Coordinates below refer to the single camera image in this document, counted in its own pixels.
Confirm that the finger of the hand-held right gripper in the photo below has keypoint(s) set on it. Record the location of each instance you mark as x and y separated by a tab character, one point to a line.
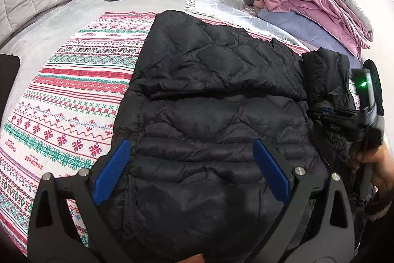
331	111
335	121

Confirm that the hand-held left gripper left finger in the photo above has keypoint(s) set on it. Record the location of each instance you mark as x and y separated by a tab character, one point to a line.
112	172

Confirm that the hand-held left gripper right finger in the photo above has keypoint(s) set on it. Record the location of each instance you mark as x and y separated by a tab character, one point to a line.
272	172

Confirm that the large black puffer jacket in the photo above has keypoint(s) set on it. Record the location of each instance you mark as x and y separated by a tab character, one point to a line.
200	96

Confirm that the person's right forearm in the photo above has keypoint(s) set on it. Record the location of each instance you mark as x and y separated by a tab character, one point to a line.
380	204

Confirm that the person's right hand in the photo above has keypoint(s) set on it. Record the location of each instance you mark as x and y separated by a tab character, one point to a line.
383	164

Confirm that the person's left hand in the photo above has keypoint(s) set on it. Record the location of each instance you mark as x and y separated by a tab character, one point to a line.
194	259

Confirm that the red green patterned blanket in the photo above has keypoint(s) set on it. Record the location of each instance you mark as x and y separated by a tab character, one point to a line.
77	90

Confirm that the blue folded blanket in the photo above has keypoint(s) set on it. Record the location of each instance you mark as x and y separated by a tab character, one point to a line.
292	22

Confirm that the pink folded blanket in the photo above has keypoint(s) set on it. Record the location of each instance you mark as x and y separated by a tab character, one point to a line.
307	7

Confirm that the dark cloth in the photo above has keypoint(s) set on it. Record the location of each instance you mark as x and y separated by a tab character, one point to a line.
7	75

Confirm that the light checked fringed blanket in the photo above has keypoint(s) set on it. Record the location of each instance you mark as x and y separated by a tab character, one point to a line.
227	10

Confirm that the bed with grey sheet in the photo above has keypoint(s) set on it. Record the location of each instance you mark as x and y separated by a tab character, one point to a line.
61	22

